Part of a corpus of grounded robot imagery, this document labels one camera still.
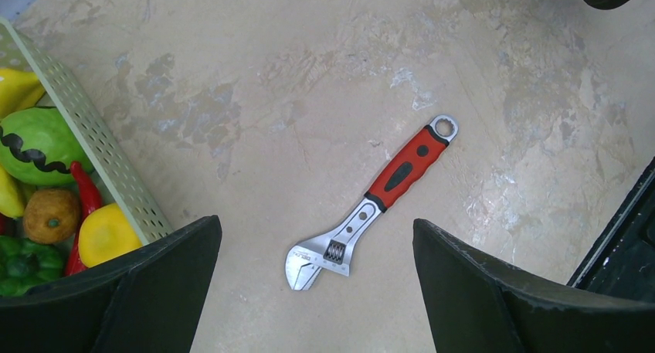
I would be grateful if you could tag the red chili pepper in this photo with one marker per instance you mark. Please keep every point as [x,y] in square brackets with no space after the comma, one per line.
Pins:
[91,200]

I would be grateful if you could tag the yellow lemon toy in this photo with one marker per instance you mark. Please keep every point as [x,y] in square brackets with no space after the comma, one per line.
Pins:
[106,234]

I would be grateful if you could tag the green bell pepper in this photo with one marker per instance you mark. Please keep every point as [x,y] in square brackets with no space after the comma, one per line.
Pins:
[26,264]

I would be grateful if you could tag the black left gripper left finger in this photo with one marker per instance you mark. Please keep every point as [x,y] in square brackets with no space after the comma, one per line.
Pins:
[148,300]

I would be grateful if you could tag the yellow banana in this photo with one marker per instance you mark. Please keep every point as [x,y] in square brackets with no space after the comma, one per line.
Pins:
[19,90]

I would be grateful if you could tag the orange fruit toy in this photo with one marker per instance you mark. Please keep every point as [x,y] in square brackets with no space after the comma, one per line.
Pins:
[52,215]

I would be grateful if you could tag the pale green perforated basket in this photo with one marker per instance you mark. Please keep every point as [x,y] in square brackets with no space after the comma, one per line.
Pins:
[118,180]

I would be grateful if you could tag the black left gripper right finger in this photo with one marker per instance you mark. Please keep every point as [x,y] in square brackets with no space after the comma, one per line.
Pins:
[476,302]

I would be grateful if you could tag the red handled adjustable wrench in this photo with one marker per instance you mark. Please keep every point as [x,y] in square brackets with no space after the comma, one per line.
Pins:
[334,249]

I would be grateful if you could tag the green watermelon toy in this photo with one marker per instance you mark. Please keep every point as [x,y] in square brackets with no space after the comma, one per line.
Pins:
[38,147]

